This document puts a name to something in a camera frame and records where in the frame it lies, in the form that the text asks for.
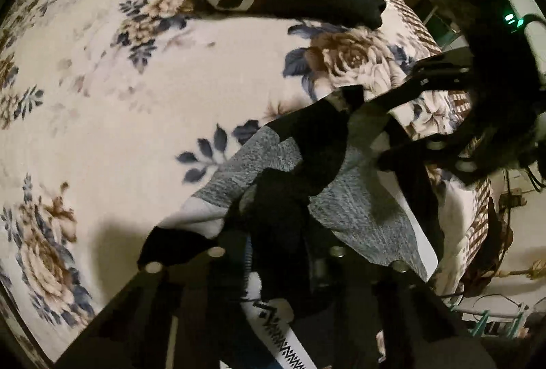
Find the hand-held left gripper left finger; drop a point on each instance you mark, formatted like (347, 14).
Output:
(246, 260)

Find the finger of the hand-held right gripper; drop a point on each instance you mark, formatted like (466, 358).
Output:
(435, 153)
(439, 72)

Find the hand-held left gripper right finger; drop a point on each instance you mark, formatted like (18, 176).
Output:
(341, 266)

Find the grey melange sock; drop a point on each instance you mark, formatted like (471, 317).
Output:
(367, 220)

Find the navy sock with zigzag bands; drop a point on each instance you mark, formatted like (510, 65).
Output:
(277, 330)

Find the black sock with grey cuff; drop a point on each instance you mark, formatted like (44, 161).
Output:
(315, 139)

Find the teal metal rack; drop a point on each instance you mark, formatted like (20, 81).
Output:
(482, 322)

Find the floral printed blanket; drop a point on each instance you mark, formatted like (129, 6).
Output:
(128, 96)

